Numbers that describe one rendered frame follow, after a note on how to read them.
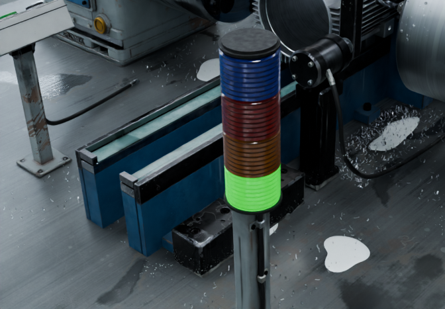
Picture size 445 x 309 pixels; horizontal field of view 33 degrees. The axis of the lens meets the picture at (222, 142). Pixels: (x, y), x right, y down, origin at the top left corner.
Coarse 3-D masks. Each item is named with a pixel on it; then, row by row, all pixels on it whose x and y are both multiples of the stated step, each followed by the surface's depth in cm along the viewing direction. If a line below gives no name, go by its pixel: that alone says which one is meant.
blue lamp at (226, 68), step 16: (224, 64) 73; (240, 64) 71; (256, 64) 71; (272, 64) 72; (224, 80) 74; (240, 80) 72; (256, 80) 72; (272, 80) 73; (240, 96) 73; (256, 96) 73; (272, 96) 74
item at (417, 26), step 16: (416, 0) 109; (432, 0) 108; (400, 16) 111; (416, 16) 109; (432, 16) 107; (400, 32) 111; (416, 32) 109; (432, 32) 108; (400, 48) 112; (416, 48) 110; (432, 48) 108; (400, 64) 114; (416, 64) 112; (432, 64) 110; (416, 80) 115; (432, 80) 112; (432, 96) 117
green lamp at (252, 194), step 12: (228, 180) 80; (240, 180) 79; (252, 180) 78; (264, 180) 79; (276, 180) 80; (228, 192) 81; (240, 192) 79; (252, 192) 79; (264, 192) 79; (276, 192) 81; (240, 204) 80; (252, 204) 80; (264, 204) 80
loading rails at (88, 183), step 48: (384, 48) 140; (192, 96) 125; (288, 96) 123; (384, 96) 146; (96, 144) 113; (144, 144) 116; (192, 144) 114; (288, 144) 127; (96, 192) 113; (144, 192) 105; (192, 192) 112; (144, 240) 108
